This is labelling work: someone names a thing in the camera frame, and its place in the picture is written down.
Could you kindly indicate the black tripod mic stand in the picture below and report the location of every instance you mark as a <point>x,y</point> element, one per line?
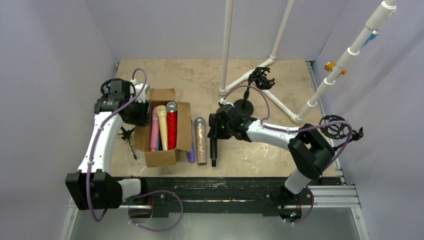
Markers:
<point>338,131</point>
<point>125,133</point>

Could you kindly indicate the red glitter microphone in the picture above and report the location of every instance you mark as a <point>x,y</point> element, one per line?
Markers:
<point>171,117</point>

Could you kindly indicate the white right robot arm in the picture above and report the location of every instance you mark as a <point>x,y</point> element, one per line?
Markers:
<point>310,151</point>

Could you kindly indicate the black microphone with silver band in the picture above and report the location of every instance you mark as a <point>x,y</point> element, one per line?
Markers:
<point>213,148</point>

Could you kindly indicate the blue marker on pipe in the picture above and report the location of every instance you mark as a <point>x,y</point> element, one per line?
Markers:
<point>372,36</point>

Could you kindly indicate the brown cardboard box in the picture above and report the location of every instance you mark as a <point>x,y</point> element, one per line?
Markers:
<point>143,134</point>

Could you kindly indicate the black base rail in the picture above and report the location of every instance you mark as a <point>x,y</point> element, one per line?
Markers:
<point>223,195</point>

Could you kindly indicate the black tripod mic stand right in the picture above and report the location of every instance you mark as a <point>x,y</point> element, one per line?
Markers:
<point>338,131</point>

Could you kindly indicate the purple plastic microphone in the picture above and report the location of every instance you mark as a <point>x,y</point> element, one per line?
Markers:
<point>192,154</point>

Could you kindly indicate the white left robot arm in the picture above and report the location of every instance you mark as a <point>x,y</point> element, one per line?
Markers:
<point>92,186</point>

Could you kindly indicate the silver rhinestone microphone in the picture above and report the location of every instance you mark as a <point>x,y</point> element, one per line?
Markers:
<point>201,146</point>

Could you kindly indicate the black tripod mic stand left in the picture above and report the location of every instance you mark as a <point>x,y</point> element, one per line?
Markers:
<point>125,133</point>

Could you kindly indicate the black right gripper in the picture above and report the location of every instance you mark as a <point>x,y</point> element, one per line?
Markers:
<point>214,126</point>

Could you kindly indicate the white PVC pipe frame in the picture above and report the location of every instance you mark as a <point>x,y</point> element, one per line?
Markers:
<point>294,95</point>

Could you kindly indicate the cream plastic microphone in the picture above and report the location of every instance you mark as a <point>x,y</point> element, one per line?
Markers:
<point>161,113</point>

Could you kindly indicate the blue plastic microphone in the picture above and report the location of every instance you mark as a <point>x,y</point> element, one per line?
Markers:
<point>159,143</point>

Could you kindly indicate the orange clamp on pipe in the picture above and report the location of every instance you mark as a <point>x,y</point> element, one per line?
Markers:
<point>329,66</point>

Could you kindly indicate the pink plastic microphone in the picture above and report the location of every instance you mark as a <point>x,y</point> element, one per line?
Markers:
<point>155,131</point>

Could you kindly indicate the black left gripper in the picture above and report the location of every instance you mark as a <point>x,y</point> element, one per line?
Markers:
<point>142,113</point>

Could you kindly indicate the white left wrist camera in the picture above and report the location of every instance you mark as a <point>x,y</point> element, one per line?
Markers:
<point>139,89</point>

